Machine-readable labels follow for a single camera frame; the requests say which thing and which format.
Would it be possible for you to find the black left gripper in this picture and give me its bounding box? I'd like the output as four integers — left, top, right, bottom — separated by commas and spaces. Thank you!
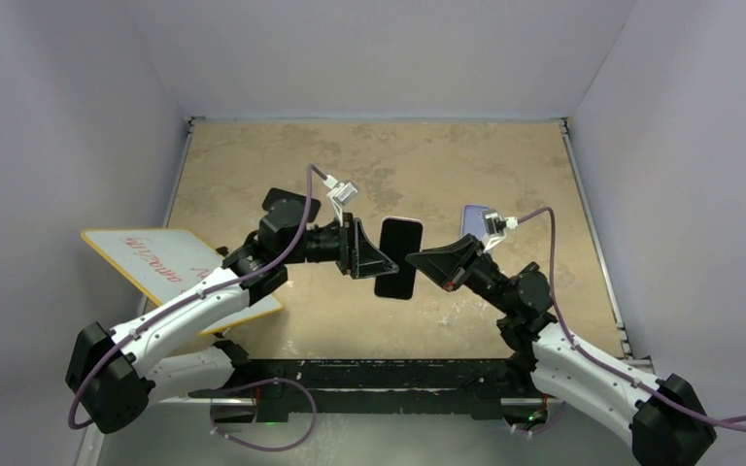
282, 213, 397, 279

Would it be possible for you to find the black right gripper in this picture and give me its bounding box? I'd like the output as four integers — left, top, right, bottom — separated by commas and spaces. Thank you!
405, 234, 514, 315

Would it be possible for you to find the purple smartphone with black screen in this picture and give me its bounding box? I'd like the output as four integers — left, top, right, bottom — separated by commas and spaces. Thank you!
374, 225, 424, 301

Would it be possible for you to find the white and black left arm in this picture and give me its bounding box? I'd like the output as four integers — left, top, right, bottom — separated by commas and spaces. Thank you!
65, 197, 398, 434

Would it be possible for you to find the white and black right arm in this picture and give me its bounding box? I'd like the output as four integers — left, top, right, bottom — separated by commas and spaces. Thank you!
406, 235, 717, 465

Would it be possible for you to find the lavender phone case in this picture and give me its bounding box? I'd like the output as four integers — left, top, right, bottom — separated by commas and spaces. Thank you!
460, 204, 492, 240

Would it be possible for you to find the black phone on table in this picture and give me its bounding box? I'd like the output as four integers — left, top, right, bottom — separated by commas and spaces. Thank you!
261, 187, 322, 223

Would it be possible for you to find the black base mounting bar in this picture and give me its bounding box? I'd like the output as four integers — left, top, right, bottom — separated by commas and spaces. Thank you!
187, 357, 570, 426

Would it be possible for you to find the white board with yellow edge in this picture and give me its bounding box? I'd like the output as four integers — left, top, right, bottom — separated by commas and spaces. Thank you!
81, 228, 285, 338

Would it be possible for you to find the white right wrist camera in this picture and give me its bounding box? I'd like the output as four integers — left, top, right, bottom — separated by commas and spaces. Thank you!
481, 209, 519, 252

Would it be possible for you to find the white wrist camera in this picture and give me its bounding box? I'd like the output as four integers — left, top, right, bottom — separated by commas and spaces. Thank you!
481, 209, 519, 252
323, 176, 359, 220

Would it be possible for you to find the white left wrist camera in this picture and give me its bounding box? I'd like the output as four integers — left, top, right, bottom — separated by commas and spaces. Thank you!
323, 176, 359, 220

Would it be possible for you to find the aluminium frame rail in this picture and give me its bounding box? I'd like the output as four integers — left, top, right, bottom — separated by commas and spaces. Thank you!
92, 359, 658, 413

